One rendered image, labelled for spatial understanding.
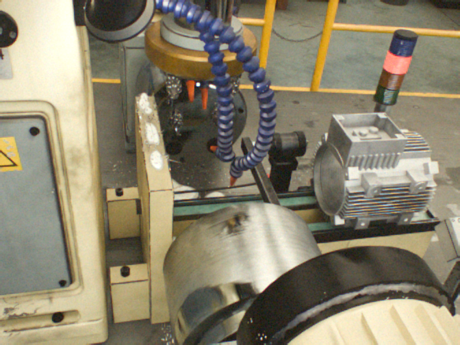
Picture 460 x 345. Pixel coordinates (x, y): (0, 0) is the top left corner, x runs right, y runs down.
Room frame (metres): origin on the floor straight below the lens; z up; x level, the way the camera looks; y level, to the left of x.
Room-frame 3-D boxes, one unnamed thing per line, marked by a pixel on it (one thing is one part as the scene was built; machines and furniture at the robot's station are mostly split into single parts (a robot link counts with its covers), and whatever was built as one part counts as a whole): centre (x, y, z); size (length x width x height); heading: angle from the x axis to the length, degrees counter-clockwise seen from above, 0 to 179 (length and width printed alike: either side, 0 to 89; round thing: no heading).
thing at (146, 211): (0.70, 0.18, 0.97); 0.30 x 0.11 x 0.34; 17
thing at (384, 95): (1.19, -0.40, 1.05); 0.06 x 0.06 x 0.04
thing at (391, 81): (1.19, -0.40, 1.10); 0.06 x 0.06 x 0.04
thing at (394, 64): (1.19, -0.40, 1.14); 0.06 x 0.06 x 0.04
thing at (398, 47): (1.19, -0.40, 1.19); 0.06 x 0.06 x 0.04
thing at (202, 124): (1.06, 0.13, 1.04); 0.41 x 0.25 x 0.25; 17
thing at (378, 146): (0.84, -0.27, 1.11); 0.12 x 0.11 x 0.07; 107
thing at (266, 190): (0.80, -0.07, 1.01); 0.26 x 0.04 x 0.03; 17
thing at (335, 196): (0.85, -0.30, 1.02); 0.20 x 0.19 x 0.19; 107
